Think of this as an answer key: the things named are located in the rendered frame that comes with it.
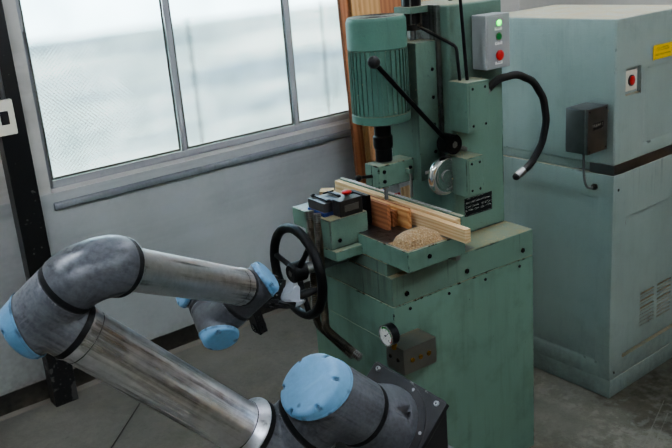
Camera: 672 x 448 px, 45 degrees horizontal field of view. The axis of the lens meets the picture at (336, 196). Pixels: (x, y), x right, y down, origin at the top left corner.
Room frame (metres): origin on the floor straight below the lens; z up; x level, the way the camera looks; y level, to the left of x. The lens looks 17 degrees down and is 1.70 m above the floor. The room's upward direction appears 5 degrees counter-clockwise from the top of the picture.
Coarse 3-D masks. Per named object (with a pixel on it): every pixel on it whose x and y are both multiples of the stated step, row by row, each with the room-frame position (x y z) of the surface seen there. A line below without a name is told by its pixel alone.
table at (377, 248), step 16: (304, 208) 2.50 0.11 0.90; (304, 224) 2.47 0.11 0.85; (368, 224) 2.29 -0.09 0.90; (368, 240) 2.18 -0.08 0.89; (384, 240) 2.14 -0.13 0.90; (448, 240) 2.11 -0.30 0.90; (336, 256) 2.16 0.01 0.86; (352, 256) 2.19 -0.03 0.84; (384, 256) 2.12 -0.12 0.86; (400, 256) 2.06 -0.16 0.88; (416, 256) 2.05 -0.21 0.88; (432, 256) 2.08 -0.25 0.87; (448, 256) 2.11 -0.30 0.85
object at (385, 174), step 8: (392, 160) 2.38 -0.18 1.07; (400, 160) 2.37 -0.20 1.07; (408, 160) 2.38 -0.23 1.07; (368, 168) 2.36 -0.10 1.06; (376, 168) 2.32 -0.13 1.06; (384, 168) 2.33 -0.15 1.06; (392, 168) 2.34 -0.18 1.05; (400, 168) 2.36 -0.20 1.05; (376, 176) 2.33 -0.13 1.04; (384, 176) 2.33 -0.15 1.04; (392, 176) 2.34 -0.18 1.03; (400, 176) 2.36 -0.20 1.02; (408, 176) 2.38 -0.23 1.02; (368, 184) 2.36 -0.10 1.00; (376, 184) 2.33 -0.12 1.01; (384, 184) 2.33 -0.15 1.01; (392, 184) 2.34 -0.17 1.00
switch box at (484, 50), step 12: (492, 12) 2.46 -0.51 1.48; (504, 12) 2.43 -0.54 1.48; (480, 24) 2.39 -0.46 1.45; (492, 24) 2.39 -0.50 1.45; (504, 24) 2.42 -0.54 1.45; (480, 36) 2.40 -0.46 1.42; (492, 36) 2.39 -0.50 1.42; (504, 36) 2.42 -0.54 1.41; (480, 48) 2.40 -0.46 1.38; (492, 48) 2.39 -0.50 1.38; (504, 48) 2.42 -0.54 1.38; (480, 60) 2.40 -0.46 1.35; (492, 60) 2.39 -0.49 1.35; (504, 60) 2.42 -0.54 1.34
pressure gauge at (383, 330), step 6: (384, 324) 2.04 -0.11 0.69; (390, 324) 2.04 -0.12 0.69; (378, 330) 2.05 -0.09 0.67; (384, 330) 2.03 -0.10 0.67; (390, 330) 2.01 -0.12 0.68; (396, 330) 2.02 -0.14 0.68; (384, 336) 2.04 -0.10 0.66; (390, 336) 2.01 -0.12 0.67; (396, 336) 2.01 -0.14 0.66; (384, 342) 2.04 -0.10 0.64; (390, 342) 2.01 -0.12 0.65; (396, 342) 2.02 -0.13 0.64
